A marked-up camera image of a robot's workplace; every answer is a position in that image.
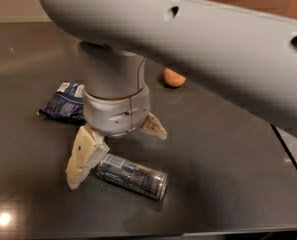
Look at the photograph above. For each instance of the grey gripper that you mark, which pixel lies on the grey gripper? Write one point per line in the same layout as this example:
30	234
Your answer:
116	114

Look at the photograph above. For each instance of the silver redbull can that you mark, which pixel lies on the silver redbull can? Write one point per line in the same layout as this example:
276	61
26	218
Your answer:
132	176

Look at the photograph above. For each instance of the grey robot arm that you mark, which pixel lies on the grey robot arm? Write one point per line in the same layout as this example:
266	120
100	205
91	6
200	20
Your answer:
247	57

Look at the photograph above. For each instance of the blue chip bag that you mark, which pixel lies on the blue chip bag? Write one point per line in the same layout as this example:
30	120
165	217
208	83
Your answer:
66	105

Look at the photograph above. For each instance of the orange fruit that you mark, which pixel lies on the orange fruit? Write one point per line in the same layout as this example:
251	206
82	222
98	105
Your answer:
173	79

